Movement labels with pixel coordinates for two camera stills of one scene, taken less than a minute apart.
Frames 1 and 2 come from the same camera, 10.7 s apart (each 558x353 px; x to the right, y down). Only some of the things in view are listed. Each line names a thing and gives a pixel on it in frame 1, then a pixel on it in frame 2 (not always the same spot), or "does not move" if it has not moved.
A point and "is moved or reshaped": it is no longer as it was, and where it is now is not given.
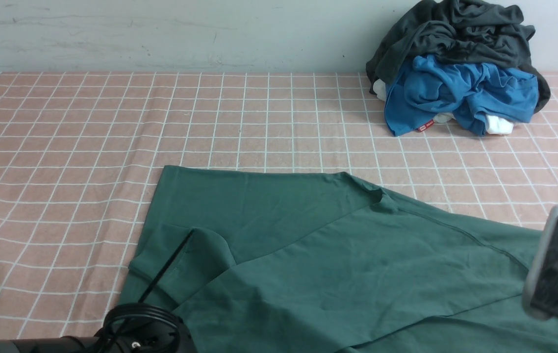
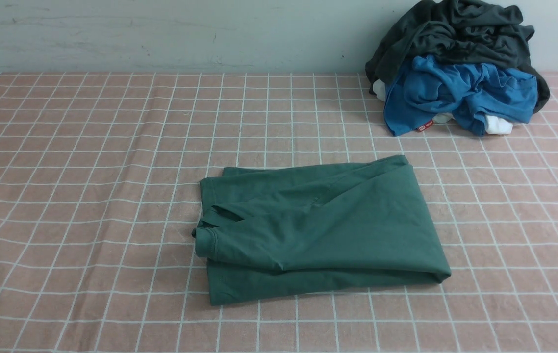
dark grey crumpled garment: x=452 y=31 does not move
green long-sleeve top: x=263 y=261 is moved or reshaped
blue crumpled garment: x=431 y=87 does not move
